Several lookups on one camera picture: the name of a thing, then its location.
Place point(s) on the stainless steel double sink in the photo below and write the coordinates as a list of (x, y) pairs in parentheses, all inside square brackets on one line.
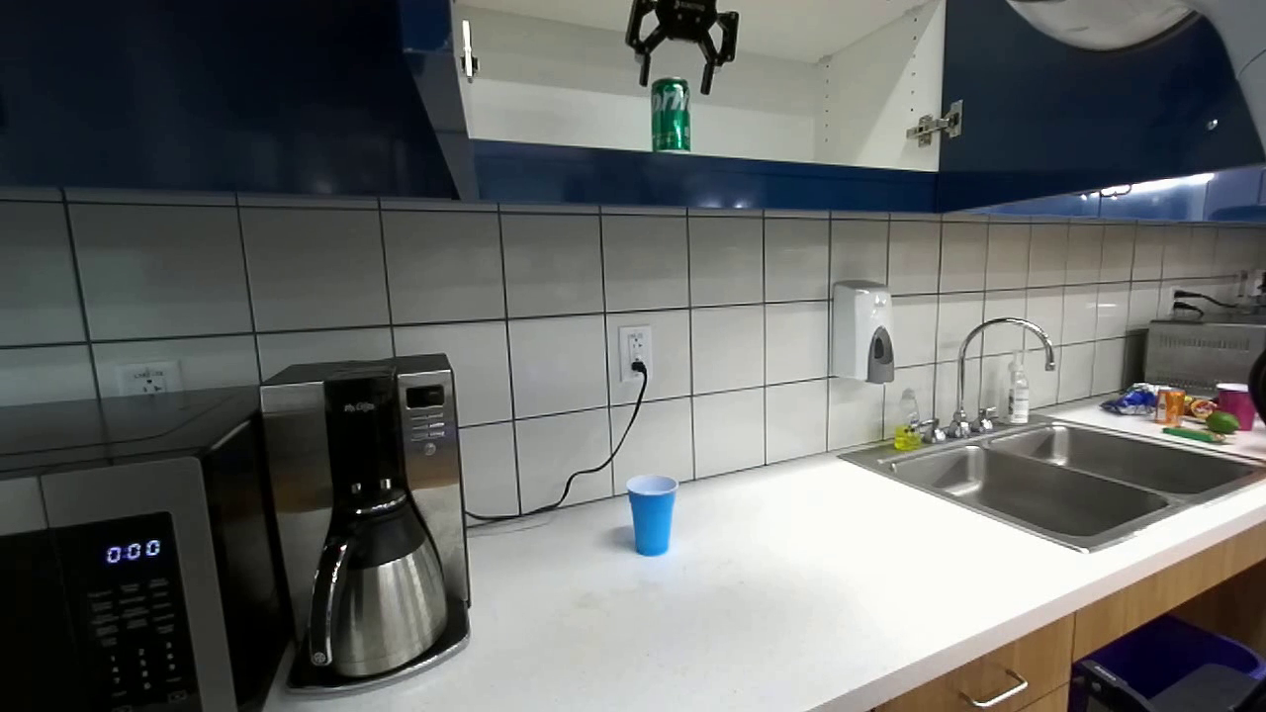
[(1042, 487)]

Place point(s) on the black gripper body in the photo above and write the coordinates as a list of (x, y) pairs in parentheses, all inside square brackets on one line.
[(684, 16)]

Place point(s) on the green soda can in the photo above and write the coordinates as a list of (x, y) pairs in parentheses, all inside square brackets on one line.
[(668, 121)]

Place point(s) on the orange packet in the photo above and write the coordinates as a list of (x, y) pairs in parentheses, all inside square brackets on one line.
[(1180, 402)]

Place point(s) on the blue cabinet door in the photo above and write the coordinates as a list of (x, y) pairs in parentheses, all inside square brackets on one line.
[(436, 94), (1094, 121)]

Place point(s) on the wooden drawer front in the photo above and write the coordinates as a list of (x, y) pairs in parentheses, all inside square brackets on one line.
[(1042, 654)]

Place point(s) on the black steel coffee maker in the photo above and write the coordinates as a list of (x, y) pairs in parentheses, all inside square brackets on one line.
[(419, 436)]

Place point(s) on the black steel microwave oven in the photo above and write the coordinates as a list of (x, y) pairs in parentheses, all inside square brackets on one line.
[(121, 578)]

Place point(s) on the pink cup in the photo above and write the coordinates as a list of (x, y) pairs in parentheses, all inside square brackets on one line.
[(1230, 405)]

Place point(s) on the white wall soap dispenser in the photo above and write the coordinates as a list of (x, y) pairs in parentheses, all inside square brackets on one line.
[(856, 330)]

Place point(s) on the steel countertop appliance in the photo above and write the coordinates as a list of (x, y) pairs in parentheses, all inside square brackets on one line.
[(1200, 355)]

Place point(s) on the metal cabinet door hinge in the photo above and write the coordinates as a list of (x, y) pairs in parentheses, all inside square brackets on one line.
[(936, 123), (463, 49)]

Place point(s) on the blue closed wall cabinet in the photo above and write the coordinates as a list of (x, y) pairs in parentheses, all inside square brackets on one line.
[(200, 94)]

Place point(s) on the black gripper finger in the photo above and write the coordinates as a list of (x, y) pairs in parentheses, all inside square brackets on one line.
[(641, 41), (723, 41)]

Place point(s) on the steel coffee carafe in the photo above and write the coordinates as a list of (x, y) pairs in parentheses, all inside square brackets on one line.
[(381, 608)]

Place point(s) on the small clear soap bottle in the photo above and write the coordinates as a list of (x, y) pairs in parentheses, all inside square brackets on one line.
[(1018, 398)]

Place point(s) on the green round item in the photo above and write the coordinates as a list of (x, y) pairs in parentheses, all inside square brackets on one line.
[(1218, 426)]

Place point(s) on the chrome gooseneck faucet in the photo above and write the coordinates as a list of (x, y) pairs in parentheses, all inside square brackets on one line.
[(969, 347)]

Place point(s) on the blue plastic cup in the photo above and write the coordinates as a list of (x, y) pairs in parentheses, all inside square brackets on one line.
[(649, 517)]

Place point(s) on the open wall cabinet white inside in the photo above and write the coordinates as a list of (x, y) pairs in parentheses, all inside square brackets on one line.
[(568, 113)]

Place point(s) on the blue item by sink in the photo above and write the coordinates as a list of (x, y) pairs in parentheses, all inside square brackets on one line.
[(1129, 402)]

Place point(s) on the white wall outlet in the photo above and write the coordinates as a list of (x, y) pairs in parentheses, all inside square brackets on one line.
[(633, 347), (149, 377)]

